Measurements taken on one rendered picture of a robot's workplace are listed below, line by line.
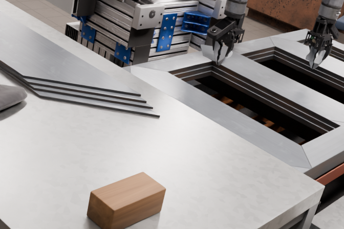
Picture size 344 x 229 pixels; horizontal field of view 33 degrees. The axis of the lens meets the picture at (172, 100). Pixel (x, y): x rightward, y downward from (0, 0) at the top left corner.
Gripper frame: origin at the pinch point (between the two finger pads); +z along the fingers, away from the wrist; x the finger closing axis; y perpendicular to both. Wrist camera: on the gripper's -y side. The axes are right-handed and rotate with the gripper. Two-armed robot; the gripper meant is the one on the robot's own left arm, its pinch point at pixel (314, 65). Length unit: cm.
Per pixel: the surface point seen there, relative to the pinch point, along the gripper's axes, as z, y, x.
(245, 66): 5.6, 17.1, -19.2
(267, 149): 6, 65, 23
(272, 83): 5.7, 21.0, -4.3
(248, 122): 6, 57, 10
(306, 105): 5.8, 24.2, 12.8
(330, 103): 5.7, 13.6, 16.5
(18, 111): -12, 136, 1
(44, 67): -15, 121, -11
